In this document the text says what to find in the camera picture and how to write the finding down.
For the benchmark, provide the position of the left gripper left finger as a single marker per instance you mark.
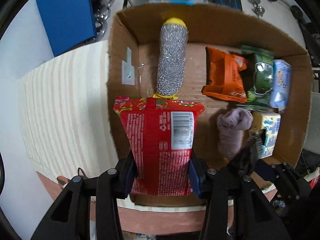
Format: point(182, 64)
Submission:
point(68, 216)

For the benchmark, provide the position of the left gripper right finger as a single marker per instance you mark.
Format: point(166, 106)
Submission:
point(205, 183)

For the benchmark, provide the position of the black snack packet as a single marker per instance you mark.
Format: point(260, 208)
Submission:
point(256, 143)

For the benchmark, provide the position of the yellow blue tissue pack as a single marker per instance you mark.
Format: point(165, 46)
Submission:
point(266, 124)

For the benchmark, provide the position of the purple sock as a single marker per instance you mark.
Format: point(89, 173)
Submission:
point(231, 126)

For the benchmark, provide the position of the red snack packet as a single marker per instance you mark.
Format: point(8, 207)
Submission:
point(161, 136)

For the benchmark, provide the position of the green wet wipes pack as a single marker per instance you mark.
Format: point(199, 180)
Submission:
point(257, 78)

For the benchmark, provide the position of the orange snack packet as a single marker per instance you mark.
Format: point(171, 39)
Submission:
point(223, 78)

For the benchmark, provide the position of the striped cat table mat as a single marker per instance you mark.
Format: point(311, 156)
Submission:
point(67, 122)

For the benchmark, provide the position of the open cardboard box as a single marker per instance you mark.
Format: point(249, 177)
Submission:
point(226, 27)

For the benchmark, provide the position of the chrome dumbbell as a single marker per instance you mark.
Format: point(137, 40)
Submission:
point(259, 11)
point(255, 2)

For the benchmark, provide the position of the silver mesh yellow scrubber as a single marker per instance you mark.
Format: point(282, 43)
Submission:
point(172, 58)

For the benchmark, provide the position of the black barbell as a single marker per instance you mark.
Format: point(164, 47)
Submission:
point(296, 11)

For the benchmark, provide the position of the blue folded mat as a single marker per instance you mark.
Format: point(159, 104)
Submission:
point(67, 23)

